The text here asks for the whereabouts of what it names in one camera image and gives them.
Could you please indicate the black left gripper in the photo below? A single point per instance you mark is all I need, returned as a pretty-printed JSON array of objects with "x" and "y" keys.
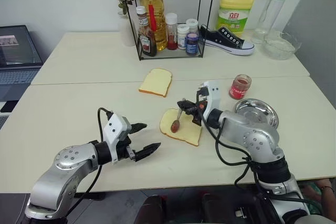
[{"x": 123, "y": 149}]

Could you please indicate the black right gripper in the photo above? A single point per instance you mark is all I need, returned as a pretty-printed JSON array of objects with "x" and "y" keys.
[{"x": 199, "y": 111}]

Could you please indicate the metal spoon with jam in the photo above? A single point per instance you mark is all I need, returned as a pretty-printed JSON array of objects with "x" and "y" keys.
[{"x": 175, "y": 125}]

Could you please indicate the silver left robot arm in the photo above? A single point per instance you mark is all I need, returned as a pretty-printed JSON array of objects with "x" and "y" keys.
[{"x": 65, "y": 159}]

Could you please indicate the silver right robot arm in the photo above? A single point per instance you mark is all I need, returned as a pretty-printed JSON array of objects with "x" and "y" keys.
[{"x": 257, "y": 134}]

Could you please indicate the bread slice with jam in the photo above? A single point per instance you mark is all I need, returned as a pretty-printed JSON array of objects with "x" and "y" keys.
[{"x": 189, "y": 133}]

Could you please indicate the plain bread slice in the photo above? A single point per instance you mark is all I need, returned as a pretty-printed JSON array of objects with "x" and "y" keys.
[{"x": 156, "y": 82}]

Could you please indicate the open red jam jar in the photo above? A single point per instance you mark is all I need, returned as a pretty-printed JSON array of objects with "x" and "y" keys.
[{"x": 239, "y": 89}]

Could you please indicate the round stainless steel dish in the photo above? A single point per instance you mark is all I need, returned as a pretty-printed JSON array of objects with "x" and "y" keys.
[{"x": 249, "y": 107}]

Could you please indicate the blue labelled jar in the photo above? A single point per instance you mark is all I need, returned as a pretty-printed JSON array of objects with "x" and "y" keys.
[{"x": 192, "y": 44}]

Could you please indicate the white labelled jar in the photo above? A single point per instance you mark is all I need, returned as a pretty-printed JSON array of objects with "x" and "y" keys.
[{"x": 183, "y": 37}]

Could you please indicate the red spice jar white cap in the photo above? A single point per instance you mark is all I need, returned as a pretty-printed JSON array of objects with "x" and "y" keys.
[{"x": 171, "y": 32}]

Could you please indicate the ketchup bottle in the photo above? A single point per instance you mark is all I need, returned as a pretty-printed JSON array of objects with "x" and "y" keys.
[{"x": 146, "y": 41}]

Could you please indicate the black and white canvas shoe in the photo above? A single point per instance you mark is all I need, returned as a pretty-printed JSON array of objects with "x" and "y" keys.
[{"x": 225, "y": 39}]

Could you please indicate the small jar with white cap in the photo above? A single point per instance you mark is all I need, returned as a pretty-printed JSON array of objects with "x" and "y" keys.
[{"x": 192, "y": 23}]

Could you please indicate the white vase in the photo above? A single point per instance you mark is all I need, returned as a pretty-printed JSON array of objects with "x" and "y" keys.
[{"x": 127, "y": 31}]

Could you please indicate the yellow dish soap bottle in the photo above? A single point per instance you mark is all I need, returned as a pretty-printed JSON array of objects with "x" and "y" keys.
[{"x": 233, "y": 11}]

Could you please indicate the clear glass bowl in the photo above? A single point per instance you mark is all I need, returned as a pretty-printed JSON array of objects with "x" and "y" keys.
[{"x": 279, "y": 47}]

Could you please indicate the cooking oil bottle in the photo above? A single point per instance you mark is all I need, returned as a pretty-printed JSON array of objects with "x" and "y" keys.
[{"x": 153, "y": 1}]

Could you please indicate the clear bottle with green lid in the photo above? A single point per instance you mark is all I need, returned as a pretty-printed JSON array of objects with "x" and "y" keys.
[{"x": 273, "y": 11}]

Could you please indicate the black smartphone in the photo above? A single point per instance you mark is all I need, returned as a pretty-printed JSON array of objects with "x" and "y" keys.
[{"x": 8, "y": 106}]

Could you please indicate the open grey laptop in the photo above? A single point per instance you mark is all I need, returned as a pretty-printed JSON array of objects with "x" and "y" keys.
[{"x": 18, "y": 51}]

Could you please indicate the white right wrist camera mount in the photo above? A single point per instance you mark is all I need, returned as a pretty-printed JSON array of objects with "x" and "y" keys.
[{"x": 214, "y": 98}]

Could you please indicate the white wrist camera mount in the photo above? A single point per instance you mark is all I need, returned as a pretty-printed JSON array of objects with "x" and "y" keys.
[
  {"x": 113, "y": 127},
  {"x": 214, "y": 98}
]

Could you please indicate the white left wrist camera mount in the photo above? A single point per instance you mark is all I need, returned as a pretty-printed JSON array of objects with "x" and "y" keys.
[{"x": 113, "y": 127}]

